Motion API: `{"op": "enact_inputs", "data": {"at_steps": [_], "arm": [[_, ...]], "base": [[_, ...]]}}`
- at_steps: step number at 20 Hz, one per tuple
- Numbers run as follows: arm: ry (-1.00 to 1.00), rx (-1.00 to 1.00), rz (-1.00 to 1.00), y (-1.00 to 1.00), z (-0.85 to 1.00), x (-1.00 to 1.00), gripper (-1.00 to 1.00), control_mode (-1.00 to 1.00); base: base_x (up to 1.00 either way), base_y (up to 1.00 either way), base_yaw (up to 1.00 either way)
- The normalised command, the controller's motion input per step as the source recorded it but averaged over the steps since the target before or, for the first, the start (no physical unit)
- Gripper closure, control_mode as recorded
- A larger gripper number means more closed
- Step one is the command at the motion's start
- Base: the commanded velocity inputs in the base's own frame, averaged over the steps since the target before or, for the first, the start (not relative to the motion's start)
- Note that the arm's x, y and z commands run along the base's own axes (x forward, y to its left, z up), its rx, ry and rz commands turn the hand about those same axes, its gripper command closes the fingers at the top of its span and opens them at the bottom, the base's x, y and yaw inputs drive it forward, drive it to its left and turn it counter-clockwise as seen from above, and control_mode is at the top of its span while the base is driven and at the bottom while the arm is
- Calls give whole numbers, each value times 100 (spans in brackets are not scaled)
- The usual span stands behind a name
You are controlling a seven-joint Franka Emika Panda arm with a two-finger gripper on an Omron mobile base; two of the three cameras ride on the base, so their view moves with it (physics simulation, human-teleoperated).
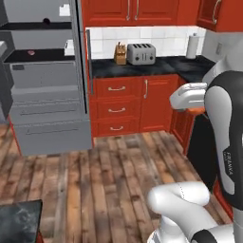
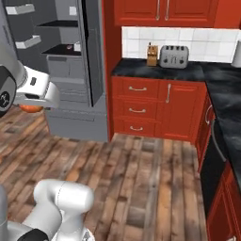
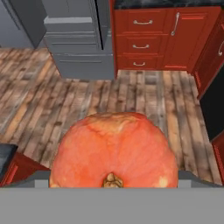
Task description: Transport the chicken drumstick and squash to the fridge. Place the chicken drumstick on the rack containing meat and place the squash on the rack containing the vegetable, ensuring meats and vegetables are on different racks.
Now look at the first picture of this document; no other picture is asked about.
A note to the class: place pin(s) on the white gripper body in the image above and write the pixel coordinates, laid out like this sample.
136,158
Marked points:
190,96

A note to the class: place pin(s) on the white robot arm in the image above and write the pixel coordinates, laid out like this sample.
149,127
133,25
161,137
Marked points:
221,126

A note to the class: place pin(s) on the grey right fridge door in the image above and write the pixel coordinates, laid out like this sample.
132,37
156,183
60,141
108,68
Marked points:
80,63

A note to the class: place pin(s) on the grey fridge door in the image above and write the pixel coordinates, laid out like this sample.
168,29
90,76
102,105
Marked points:
80,63
5,82

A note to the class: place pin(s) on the white fridge container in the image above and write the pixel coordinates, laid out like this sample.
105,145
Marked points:
65,10
69,48

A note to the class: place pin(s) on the grey fridge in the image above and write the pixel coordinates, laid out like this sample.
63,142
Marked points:
47,95

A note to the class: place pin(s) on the grey fridge crisper drawer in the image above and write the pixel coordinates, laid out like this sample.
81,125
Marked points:
42,74

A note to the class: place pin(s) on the black fridge rack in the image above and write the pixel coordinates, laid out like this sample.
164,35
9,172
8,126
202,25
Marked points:
41,56
34,26

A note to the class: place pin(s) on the pink meat piece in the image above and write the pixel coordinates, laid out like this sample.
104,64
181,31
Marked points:
31,52

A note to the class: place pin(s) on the grey left fridge door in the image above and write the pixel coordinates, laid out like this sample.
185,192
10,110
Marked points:
5,82

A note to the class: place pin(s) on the red panelled base cupboard door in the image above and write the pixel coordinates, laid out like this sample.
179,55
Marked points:
182,126

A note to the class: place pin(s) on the white paper towel roll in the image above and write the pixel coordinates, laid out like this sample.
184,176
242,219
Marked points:
192,47

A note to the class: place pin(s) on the black dishwasher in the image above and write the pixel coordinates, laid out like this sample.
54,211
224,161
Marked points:
202,152

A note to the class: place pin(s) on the red drawer front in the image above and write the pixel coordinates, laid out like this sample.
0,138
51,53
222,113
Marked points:
131,109
131,126
131,88

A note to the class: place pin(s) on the grey four-slot toaster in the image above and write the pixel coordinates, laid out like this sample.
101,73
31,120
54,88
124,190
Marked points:
141,54

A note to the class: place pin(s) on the wooden knife block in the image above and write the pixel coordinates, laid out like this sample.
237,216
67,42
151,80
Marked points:
120,55

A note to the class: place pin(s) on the grey freezer drawer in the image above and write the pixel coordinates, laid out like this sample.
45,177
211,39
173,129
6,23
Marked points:
53,137
50,109

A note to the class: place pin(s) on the dark round food item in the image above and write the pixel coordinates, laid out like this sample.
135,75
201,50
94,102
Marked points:
46,21

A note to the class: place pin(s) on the grey wall socket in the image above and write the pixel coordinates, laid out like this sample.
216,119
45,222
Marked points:
218,48

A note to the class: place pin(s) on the red corner wall cupboard door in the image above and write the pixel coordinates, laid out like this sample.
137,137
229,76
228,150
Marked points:
229,14

